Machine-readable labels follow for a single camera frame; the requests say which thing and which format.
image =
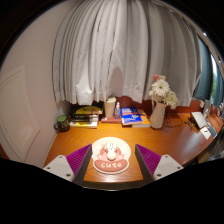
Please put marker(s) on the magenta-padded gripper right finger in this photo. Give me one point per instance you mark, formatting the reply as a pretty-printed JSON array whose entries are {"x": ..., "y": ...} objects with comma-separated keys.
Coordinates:
[{"x": 164, "y": 166}]

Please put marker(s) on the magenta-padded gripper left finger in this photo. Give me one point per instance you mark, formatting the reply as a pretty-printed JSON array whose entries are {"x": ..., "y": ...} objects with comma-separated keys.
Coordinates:
[{"x": 63, "y": 166}]

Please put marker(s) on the white computer mouse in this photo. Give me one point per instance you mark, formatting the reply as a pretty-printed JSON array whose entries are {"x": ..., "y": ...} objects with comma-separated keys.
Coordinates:
[{"x": 111, "y": 153}]

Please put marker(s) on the round white pink mouse pad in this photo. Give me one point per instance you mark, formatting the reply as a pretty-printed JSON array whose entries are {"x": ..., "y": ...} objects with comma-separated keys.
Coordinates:
[{"x": 111, "y": 165}]

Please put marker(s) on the dark green mug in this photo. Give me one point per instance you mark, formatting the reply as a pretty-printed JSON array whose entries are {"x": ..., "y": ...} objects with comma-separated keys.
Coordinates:
[{"x": 62, "y": 124}]

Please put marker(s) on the yellow and white book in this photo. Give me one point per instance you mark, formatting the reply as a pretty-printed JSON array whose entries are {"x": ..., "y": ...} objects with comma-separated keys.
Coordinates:
[{"x": 83, "y": 125}]

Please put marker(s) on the orange book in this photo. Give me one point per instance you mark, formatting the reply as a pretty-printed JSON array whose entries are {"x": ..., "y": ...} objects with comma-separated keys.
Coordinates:
[{"x": 146, "y": 121}]

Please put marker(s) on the white pitcher vase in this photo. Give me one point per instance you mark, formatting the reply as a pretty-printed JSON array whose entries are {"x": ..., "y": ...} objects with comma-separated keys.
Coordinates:
[{"x": 157, "y": 116}]

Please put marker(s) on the white flat device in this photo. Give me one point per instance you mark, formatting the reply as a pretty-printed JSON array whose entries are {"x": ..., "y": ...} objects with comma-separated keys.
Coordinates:
[{"x": 199, "y": 120}]

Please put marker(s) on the blue book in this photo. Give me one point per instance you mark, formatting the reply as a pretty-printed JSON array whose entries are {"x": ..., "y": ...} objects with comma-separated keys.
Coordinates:
[{"x": 130, "y": 115}]

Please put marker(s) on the black and yellow book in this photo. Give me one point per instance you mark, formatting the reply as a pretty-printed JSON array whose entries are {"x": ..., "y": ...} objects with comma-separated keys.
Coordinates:
[{"x": 87, "y": 110}]

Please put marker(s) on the red book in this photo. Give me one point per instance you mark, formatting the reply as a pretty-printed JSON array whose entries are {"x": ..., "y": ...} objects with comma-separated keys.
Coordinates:
[{"x": 107, "y": 120}]

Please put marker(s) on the clear spray bottle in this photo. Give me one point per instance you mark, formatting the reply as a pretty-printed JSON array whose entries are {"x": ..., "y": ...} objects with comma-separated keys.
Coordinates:
[{"x": 117, "y": 112}]

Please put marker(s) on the cream travel tumbler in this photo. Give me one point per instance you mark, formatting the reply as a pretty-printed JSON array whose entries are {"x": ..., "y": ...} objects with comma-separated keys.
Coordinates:
[{"x": 110, "y": 108}]

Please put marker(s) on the white flower bouquet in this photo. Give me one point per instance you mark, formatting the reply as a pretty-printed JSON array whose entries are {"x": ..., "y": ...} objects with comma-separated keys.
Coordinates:
[{"x": 161, "y": 90}]

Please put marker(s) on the glass window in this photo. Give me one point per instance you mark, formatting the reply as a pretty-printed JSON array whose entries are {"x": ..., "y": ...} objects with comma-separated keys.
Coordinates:
[{"x": 208, "y": 76}]

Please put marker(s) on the white curtain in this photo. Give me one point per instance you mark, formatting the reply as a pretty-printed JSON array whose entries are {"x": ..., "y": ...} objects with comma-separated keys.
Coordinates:
[{"x": 126, "y": 50}]

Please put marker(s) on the white wall panel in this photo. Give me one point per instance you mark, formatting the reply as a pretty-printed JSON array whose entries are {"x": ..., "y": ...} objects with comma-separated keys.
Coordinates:
[{"x": 16, "y": 116}]

